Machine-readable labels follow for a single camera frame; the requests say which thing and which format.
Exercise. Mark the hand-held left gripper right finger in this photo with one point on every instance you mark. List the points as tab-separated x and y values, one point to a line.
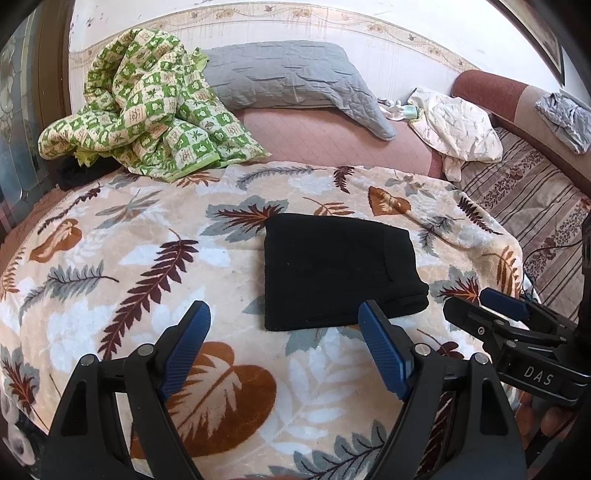
383	350

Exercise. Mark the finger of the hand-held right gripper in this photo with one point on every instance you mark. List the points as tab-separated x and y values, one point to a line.
471	321
503	302

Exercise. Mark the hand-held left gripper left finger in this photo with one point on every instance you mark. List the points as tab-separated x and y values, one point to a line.
189	341

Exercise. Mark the black pants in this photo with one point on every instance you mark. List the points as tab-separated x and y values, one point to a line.
332	267

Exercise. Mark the person's right hand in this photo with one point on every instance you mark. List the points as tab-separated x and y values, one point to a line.
551	417

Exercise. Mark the leaf print fleece blanket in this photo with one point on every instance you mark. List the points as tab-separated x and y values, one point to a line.
138	258

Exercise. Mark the striped floral bedsheet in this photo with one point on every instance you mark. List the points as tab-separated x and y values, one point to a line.
531	194

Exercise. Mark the white printed baby cloth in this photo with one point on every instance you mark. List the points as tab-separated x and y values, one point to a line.
457	124

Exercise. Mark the grey crumpled cloth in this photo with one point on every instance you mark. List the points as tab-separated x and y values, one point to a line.
563	120

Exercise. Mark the brown padded headboard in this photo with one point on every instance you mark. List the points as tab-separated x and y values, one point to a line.
508	97

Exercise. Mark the green baby bottle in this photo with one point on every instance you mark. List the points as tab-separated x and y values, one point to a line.
410	110

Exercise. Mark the pink mattress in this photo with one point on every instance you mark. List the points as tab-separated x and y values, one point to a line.
323	138

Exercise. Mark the small white cloth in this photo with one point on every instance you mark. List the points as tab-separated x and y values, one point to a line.
390	110

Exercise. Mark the green checkered quilt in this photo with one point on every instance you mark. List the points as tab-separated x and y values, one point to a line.
152	106

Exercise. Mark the grey quilted pillow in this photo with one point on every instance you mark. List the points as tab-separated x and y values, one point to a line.
286	74

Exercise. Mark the wooden glass door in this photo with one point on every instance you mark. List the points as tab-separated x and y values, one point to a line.
27	92

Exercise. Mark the large wooden picture frame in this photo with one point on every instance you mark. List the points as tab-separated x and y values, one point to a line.
547	41

